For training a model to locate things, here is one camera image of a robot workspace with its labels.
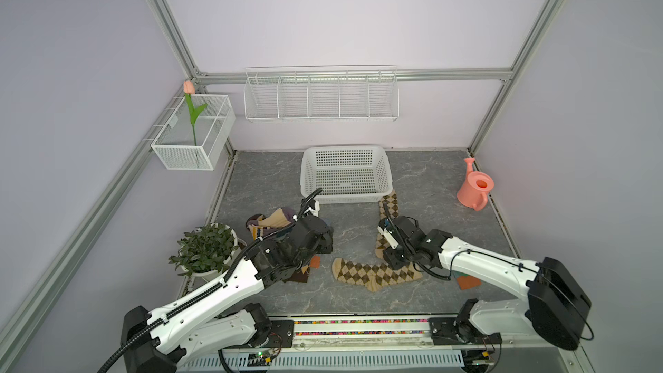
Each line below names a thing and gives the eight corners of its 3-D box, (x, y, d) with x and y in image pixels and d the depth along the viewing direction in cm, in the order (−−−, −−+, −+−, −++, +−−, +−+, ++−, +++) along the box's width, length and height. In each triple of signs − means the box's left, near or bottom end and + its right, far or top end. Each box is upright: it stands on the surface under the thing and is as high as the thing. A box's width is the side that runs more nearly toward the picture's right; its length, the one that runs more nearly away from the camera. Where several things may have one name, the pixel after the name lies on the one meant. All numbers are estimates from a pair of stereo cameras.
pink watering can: (456, 209, 103) (467, 192, 94) (459, 176, 114) (469, 157, 105) (480, 216, 101) (494, 199, 92) (481, 182, 112) (493, 163, 102)
